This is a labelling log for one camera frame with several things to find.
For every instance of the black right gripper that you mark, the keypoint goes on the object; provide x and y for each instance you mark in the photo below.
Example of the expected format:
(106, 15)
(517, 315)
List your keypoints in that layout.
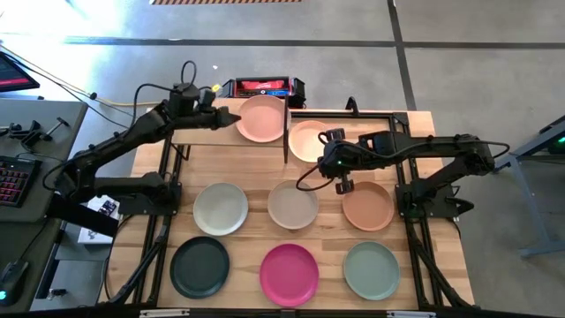
(340, 159)

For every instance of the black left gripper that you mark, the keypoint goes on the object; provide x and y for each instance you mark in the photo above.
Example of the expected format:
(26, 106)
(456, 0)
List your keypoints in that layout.
(198, 120)

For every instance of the peach plate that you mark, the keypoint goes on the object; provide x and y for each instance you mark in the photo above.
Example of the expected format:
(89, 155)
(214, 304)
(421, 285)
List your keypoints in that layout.
(304, 143)

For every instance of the terracotta plate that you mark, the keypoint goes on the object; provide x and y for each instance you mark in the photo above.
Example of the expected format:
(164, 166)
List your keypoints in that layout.
(368, 207)

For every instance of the beige plate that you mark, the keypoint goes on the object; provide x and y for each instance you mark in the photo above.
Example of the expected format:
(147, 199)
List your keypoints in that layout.
(292, 205)

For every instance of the light grey plate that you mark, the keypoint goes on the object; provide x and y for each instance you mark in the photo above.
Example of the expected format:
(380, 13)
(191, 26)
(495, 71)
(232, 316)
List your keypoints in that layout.
(220, 209)

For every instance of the sage green plate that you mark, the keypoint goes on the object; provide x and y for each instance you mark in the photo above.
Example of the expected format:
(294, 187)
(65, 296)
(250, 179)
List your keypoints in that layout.
(371, 270)

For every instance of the magenta plate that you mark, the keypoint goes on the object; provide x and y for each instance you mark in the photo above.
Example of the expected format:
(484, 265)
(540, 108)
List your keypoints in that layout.
(289, 274)

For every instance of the dark green plate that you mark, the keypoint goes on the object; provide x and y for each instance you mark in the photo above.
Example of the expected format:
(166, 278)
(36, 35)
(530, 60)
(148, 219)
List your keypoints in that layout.
(199, 267)

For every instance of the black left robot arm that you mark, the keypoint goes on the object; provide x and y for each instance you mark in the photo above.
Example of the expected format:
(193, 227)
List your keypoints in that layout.
(123, 132)

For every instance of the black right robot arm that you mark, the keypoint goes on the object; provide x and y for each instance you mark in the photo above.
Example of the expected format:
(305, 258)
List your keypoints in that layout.
(432, 146)

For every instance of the black red tool case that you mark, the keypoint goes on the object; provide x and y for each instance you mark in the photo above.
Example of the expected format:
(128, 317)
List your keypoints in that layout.
(260, 85)

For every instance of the black table clamp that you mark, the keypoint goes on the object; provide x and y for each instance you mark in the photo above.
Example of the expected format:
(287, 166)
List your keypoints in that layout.
(351, 105)

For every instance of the white box with circuit board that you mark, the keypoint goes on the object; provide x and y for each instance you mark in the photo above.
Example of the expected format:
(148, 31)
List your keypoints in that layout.
(95, 236)

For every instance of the black flat bar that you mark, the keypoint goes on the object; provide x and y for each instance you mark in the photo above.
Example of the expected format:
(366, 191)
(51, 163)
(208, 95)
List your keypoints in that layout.
(79, 216)

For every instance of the black desk clamp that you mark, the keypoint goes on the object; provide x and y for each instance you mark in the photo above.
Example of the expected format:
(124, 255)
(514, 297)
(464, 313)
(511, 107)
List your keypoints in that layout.
(33, 137)
(11, 129)

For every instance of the grey desk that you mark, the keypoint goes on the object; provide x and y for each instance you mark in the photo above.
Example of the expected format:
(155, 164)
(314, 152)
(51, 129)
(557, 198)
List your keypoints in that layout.
(39, 225)

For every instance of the computer monitor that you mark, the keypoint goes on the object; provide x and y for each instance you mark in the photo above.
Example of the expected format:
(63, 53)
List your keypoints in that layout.
(13, 75)

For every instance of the backlit keyboard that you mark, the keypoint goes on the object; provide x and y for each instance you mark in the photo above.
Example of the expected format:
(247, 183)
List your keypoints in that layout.
(15, 181)

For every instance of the grey metal stand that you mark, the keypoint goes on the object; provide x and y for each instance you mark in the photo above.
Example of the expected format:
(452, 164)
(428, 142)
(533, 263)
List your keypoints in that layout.
(543, 249)

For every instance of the small black connector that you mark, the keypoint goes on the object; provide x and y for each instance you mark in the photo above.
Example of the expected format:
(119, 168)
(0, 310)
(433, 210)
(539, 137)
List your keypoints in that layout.
(55, 292)

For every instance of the black computer mouse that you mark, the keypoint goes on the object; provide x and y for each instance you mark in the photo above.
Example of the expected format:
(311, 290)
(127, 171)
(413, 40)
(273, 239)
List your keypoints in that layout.
(12, 280)

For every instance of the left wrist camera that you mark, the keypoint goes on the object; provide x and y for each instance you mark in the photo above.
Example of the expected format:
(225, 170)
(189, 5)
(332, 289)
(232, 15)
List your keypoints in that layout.
(206, 100)

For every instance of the wooden shelf black metal frame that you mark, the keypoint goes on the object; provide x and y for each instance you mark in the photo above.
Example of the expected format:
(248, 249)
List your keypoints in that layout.
(207, 139)

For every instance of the black aluminium table frame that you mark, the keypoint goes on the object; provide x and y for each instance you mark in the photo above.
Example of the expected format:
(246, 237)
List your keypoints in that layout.
(375, 115)

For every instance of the white bracket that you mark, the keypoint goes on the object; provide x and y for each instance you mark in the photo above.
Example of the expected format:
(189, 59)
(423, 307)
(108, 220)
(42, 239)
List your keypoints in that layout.
(163, 313)
(410, 314)

